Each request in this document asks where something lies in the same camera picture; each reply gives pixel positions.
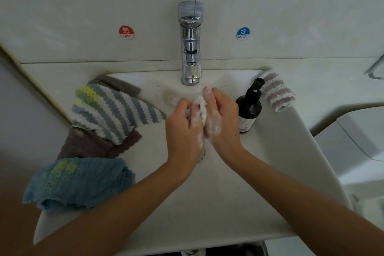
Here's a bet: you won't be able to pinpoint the person's right forearm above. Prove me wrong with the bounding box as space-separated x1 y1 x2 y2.
225 151 384 256

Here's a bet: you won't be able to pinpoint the brown cloth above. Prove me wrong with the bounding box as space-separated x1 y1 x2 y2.
56 74 144 160

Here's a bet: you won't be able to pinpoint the chrome faucet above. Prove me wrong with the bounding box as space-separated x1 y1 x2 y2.
177 1 205 87

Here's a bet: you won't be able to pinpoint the white toilet tank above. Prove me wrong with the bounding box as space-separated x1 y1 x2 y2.
314 106 384 195

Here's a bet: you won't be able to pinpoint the person's right hand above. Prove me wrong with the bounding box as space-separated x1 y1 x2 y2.
202 86 247 168

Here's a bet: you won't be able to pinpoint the blue round sticker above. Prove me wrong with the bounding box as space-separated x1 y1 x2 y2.
235 26 251 40

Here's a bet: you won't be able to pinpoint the person's left hand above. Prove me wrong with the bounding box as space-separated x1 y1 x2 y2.
164 98 206 180

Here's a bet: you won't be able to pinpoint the person's left forearm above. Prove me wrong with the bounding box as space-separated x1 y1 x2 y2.
0 166 187 256

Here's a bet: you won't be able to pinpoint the white ceramic sink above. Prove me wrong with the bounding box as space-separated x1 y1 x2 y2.
33 70 353 256

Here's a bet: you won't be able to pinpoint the blue stained cloth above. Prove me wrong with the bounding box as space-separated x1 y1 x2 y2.
22 157 136 213

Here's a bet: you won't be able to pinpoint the gray patterned trousers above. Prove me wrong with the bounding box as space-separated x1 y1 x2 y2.
177 242 269 256

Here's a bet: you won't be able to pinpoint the pink white striped cloth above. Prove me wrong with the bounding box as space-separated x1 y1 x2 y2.
260 70 296 113

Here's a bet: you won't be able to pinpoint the red round sticker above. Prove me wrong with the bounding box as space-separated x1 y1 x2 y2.
118 25 135 40

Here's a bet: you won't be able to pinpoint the metal wall shelf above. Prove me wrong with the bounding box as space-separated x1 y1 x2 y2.
366 55 384 80

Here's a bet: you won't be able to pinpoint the black pump soap bottle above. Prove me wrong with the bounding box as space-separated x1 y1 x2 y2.
234 78 266 135

